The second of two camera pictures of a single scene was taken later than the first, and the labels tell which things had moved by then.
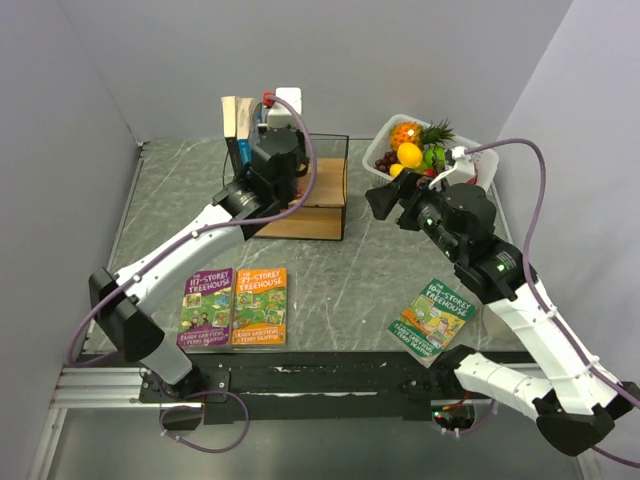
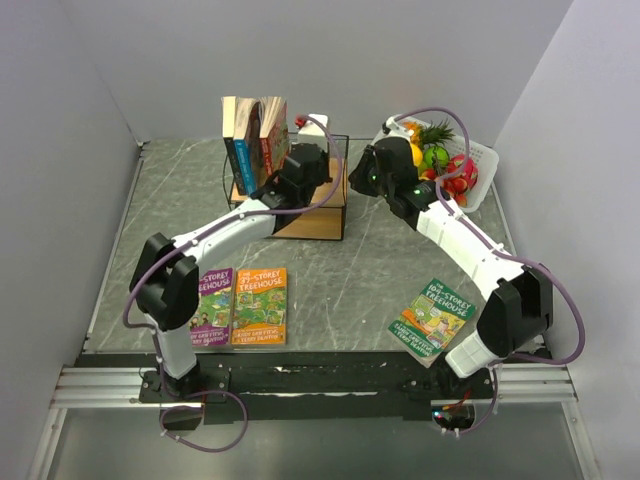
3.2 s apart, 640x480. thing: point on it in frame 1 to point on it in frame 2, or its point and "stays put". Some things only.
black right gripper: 410,187 to 357,176
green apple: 435,157 stays put
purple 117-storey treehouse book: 206,310 stays put
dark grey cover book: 229,121 stays put
